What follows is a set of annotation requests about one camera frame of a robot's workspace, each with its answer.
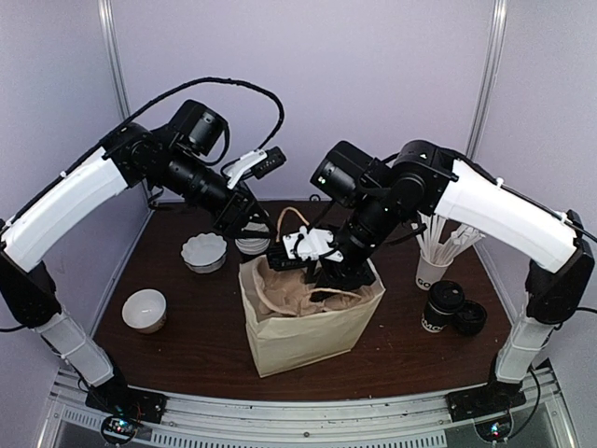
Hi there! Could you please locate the black cup lid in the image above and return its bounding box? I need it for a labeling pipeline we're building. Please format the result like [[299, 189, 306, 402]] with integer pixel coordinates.
[[428, 280, 465, 313]]

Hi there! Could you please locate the stack of black lids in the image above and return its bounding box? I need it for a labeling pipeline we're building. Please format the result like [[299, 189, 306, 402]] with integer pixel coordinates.
[[452, 301, 487, 336]]

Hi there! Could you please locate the cardboard cup carrier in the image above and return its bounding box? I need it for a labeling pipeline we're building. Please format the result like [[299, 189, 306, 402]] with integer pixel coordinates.
[[251, 259, 374, 317]]

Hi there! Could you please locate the cream paper bag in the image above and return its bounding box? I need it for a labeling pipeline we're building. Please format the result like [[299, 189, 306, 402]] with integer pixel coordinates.
[[239, 255, 385, 378]]

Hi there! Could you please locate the aluminium front rail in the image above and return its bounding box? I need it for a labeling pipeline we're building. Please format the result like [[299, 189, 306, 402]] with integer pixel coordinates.
[[34, 367, 581, 447]]

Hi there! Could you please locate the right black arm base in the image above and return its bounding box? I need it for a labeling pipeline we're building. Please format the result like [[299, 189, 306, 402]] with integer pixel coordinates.
[[446, 385, 526, 422]]

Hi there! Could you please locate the white cup holding straws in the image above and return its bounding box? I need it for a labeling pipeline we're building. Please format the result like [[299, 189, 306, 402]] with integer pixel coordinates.
[[415, 254, 453, 290]]

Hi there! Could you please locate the white round bowl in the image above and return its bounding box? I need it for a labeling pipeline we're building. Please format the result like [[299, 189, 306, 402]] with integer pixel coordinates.
[[121, 289, 167, 334]]

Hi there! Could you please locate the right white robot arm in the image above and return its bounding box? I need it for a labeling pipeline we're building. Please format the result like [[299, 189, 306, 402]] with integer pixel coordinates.
[[311, 140, 595, 413]]

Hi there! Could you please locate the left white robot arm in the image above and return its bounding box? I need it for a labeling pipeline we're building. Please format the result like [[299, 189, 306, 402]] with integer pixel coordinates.
[[1, 100, 270, 414]]

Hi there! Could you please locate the white scalloped bowl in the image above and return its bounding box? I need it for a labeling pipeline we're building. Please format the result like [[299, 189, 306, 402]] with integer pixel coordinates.
[[181, 232, 228, 273]]

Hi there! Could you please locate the stack of paper cups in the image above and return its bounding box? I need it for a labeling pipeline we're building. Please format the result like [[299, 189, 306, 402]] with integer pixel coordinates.
[[235, 238, 271, 262]]

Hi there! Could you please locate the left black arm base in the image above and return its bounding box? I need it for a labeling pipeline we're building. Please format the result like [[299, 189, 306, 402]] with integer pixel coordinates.
[[85, 377, 167, 424]]

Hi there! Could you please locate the black paper coffee cup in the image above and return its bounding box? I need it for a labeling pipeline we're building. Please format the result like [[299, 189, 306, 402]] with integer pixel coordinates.
[[421, 280, 465, 333]]

